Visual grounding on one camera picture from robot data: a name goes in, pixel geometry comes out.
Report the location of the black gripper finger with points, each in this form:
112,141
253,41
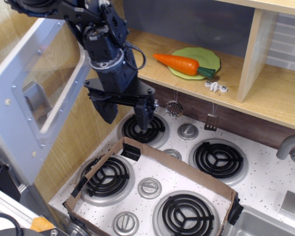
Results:
108,109
144,112

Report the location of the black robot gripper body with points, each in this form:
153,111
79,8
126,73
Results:
118,82

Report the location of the silver toy microwave door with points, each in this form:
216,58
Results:
29,124

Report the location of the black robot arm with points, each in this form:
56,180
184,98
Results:
102,33

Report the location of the back left black burner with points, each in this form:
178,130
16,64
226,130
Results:
156,135

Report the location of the black burner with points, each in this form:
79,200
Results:
156,135
185,213
220,159
111,184

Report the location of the silver hanging skimmer spoon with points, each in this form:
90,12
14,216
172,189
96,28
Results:
173,107

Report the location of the back silver stove knob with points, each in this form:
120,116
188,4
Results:
188,131

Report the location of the silver stove knob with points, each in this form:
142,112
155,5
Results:
188,131
149,188
126,224

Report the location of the middle small silver knob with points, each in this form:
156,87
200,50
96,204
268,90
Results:
174,153

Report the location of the orange toy carrot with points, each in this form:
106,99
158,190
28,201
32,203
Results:
187,66

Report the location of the silver hanging slotted spatula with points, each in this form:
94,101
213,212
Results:
212,119

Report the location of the front left black burner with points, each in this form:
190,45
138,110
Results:
111,184

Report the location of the white door latch clip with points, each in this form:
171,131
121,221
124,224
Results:
214,87

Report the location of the centre silver stove knob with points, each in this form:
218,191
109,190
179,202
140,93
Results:
149,188

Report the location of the green toy plate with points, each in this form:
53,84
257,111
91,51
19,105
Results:
205,58

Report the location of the back right black burner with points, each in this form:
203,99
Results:
220,159

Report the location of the front right black burner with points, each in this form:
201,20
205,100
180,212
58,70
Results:
185,213

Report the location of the front silver stove knob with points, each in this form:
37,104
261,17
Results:
126,224

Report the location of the grey toy faucet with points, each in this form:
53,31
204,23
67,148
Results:
287,148

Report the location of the silver toy sink basin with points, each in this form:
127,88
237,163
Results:
254,223

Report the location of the brown cardboard barrier frame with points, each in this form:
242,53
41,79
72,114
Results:
174,175

